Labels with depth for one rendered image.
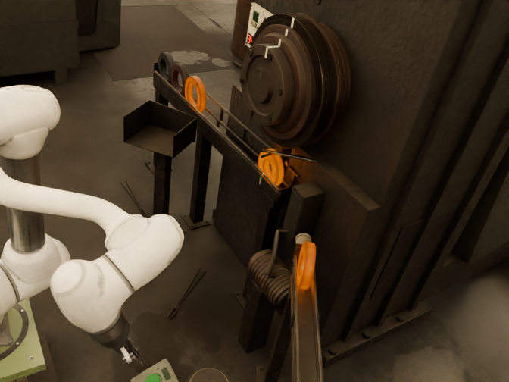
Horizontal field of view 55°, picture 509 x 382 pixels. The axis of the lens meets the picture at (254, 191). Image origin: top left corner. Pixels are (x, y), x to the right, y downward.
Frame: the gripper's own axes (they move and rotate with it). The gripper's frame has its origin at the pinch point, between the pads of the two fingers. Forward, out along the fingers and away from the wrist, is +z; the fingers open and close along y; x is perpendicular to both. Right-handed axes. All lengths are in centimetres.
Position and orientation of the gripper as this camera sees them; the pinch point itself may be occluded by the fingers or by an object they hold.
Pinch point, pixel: (138, 362)
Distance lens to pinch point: 133.8
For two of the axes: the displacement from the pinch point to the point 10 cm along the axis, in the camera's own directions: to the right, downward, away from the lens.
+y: -5.1, -5.8, 6.4
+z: 1.5, 6.7, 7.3
